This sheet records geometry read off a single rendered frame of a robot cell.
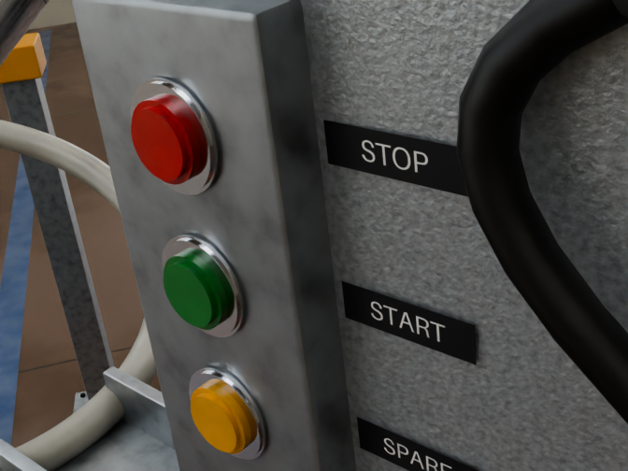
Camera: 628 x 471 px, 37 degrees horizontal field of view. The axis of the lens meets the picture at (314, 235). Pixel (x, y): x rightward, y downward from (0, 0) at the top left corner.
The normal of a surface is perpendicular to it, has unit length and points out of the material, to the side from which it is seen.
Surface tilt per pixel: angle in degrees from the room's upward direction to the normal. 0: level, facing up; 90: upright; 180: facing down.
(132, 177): 90
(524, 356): 90
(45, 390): 0
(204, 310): 90
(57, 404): 0
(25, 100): 90
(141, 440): 2
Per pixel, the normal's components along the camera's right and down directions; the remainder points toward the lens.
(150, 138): -0.65, 0.42
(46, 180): 0.15, 0.44
